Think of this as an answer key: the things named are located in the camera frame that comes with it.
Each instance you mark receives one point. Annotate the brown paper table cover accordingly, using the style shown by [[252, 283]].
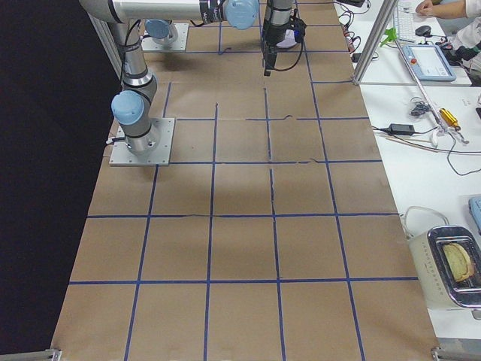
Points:
[[272, 234]]

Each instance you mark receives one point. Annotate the aluminium frame post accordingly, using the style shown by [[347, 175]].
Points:
[[377, 31]]

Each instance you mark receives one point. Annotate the cream toaster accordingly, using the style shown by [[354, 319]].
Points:
[[440, 290]]

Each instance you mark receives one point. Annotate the black power adapter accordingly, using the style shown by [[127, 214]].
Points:
[[401, 129]]

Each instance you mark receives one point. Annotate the black computer mouse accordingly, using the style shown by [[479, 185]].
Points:
[[423, 31]]

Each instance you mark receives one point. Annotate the yellow tool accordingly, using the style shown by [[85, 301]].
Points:
[[449, 119]]

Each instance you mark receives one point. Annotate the white keyboard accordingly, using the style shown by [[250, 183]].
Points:
[[402, 21]]

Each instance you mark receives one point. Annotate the person hand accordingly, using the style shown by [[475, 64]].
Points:
[[425, 8]]

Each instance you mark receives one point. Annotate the teach pendant tablet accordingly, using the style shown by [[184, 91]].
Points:
[[428, 63]]

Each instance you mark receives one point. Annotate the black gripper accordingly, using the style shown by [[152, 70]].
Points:
[[270, 36]]

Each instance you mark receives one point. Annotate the toast slice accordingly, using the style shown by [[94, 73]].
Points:
[[459, 261]]

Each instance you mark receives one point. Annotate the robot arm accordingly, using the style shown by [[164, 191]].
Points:
[[162, 31], [131, 106]]

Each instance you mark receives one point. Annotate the lilac plate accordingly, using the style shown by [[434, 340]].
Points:
[[290, 40]]

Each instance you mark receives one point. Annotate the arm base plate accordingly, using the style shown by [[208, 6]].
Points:
[[152, 149], [150, 46]]

